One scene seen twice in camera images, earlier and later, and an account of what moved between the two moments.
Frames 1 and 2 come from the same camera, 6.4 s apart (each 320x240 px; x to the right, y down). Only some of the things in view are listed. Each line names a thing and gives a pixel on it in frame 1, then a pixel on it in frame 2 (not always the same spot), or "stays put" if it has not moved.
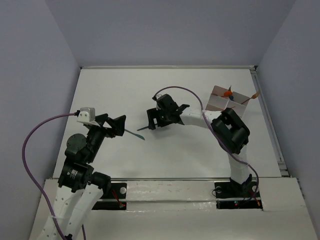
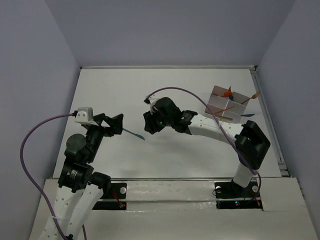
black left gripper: x=106 y=125 stays put
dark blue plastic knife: x=142 y=128 to x=247 y=115
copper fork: x=254 y=96 stays put
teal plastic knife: x=135 y=134 stays put
